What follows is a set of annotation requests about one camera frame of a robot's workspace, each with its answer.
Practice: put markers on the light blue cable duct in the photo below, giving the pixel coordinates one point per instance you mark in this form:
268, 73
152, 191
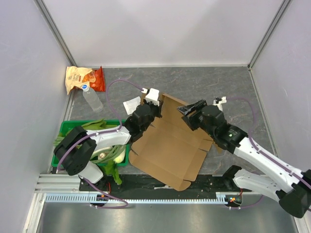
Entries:
96, 198

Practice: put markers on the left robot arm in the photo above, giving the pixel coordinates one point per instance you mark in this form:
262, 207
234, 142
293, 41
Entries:
75, 150

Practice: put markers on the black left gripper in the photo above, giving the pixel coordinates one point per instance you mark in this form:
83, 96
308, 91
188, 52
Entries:
158, 108

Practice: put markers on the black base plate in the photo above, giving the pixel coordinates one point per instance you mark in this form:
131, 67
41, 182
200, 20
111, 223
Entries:
144, 186

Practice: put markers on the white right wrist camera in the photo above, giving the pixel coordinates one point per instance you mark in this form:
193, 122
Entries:
219, 102

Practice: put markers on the brown cardboard box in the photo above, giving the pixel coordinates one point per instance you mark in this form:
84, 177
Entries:
169, 150

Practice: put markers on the clear plastic water bottle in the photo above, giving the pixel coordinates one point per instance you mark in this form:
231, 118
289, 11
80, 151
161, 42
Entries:
92, 98

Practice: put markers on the white green bok choy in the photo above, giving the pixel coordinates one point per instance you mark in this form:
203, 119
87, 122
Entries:
114, 153

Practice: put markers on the red chip bag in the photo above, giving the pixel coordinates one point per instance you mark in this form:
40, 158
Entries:
96, 80

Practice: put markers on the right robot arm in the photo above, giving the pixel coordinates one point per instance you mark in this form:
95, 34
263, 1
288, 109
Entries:
282, 182

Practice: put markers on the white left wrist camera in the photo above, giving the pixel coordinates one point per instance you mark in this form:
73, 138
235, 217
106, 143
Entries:
151, 96

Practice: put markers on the beige chip bag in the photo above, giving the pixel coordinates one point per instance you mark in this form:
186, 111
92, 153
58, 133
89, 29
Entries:
75, 77

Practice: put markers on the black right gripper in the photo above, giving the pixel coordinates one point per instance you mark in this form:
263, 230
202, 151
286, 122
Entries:
193, 117

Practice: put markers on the white paper packet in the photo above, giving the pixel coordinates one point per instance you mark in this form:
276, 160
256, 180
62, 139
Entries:
131, 105

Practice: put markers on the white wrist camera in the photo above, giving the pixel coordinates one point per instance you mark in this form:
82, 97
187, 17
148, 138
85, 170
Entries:
219, 102
151, 96

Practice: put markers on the green leafy lettuce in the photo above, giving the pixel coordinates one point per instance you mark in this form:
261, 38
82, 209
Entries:
110, 169

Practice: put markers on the green long beans bundle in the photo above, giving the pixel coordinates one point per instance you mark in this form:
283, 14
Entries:
59, 138

